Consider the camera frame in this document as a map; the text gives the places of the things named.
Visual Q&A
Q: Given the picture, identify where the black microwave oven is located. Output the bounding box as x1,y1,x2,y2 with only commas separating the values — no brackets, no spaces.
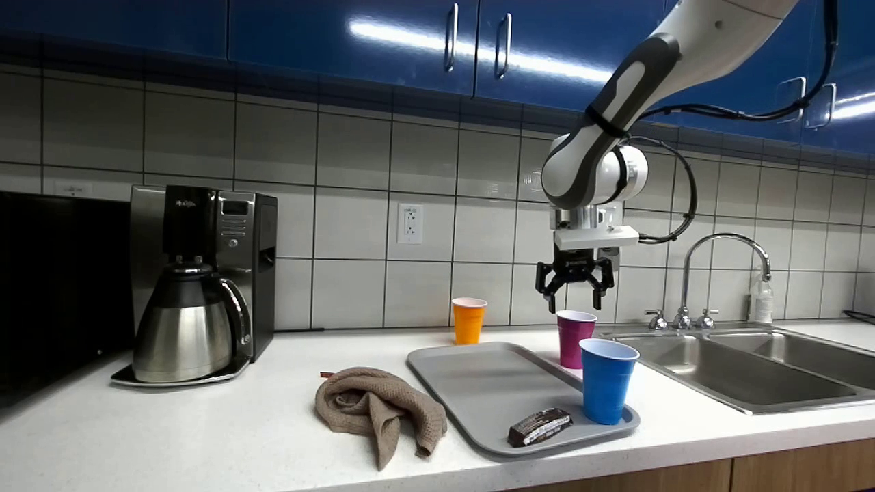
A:
0,190,136,405

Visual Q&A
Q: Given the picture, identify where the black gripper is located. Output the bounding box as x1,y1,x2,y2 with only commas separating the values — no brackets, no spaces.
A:
534,243,618,317

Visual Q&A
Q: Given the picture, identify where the metal cabinet door handle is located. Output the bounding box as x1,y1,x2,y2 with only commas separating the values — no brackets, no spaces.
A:
777,75,812,123
807,81,838,128
491,10,517,83
439,0,462,77

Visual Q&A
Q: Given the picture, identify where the magenta plastic cup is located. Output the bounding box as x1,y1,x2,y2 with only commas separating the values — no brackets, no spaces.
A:
554,310,599,373

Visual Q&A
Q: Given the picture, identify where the brown cloth towel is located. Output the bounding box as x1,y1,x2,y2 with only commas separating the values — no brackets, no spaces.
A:
312,365,447,473

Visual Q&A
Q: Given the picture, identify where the white wall outlet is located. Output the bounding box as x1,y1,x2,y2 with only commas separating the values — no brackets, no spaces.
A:
394,200,426,249

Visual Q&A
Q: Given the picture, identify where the wooden base cabinet front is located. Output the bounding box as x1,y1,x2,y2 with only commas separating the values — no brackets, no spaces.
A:
508,435,875,492

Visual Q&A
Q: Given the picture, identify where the blue plastic cup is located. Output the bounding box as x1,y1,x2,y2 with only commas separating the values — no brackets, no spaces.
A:
576,336,642,428

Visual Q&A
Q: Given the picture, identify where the chrome gooseneck faucet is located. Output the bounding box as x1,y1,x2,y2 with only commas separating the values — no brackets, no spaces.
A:
677,230,773,331

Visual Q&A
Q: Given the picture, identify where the clear soap bottle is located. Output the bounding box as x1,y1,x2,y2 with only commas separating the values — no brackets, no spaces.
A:
744,271,777,328

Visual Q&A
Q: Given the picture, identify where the grey plastic tray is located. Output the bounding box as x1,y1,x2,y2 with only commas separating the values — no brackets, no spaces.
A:
404,343,639,463

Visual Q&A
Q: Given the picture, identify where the black steel coffee maker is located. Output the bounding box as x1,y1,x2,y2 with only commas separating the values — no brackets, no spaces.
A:
106,184,279,391

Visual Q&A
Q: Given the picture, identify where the orange plastic cup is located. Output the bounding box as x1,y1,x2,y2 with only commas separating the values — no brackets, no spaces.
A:
452,295,490,347

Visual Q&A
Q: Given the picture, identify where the stainless steel double sink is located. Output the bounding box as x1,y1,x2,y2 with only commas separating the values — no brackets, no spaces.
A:
595,320,875,420

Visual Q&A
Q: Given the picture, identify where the black handheld object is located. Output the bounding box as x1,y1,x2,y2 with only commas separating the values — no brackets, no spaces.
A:
505,405,573,452

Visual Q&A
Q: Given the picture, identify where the steel coffee carafe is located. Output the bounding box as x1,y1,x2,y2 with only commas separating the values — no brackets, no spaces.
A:
130,266,251,387

